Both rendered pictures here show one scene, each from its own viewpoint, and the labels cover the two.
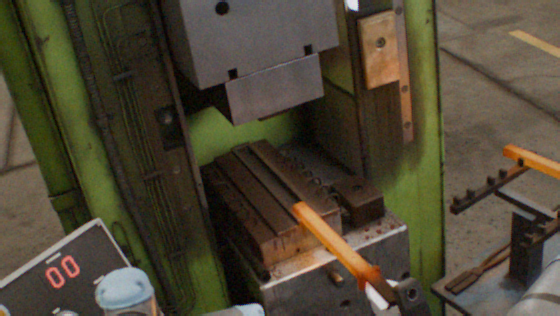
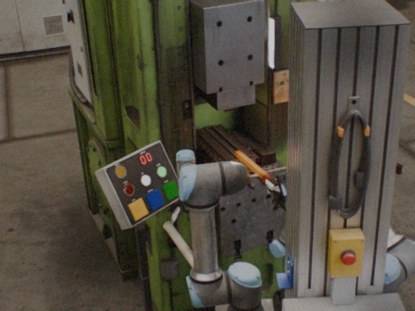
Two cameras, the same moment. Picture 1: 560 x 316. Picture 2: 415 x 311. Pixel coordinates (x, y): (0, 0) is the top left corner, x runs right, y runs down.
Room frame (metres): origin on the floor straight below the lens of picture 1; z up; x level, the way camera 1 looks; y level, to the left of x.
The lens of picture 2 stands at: (-1.58, 0.34, 2.45)
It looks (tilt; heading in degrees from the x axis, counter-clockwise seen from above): 27 degrees down; 355
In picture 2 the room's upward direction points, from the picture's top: 3 degrees counter-clockwise
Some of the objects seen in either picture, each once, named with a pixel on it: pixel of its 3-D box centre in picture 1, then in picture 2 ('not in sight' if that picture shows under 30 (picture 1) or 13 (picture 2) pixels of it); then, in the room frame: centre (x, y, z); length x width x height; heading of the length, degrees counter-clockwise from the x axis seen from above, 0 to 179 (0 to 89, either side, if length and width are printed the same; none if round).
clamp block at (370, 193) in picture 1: (357, 200); (263, 154); (1.28, -0.22, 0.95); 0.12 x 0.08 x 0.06; 17
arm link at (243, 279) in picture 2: not in sight; (242, 284); (0.22, 0.06, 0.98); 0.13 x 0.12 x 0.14; 93
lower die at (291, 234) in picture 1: (264, 194); (220, 148); (1.37, 0.00, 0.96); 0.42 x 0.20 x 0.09; 17
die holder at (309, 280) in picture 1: (297, 266); (229, 188); (1.40, -0.05, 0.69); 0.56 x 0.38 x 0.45; 17
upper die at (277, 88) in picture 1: (237, 60); (217, 84); (1.37, 0.00, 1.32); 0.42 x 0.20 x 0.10; 17
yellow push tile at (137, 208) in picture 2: not in sight; (137, 209); (0.76, 0.43, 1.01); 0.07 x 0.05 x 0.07; 132
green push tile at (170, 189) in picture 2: not in sight; (170, 190); (0.90, 0.29, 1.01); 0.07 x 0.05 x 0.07; 132
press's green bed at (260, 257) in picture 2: not in sight; (231, 256); (1.40, -0.05, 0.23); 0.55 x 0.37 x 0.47; 17
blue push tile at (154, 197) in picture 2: not in sight; (154, 199); (0.83, 0.36, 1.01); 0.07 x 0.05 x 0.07; 132
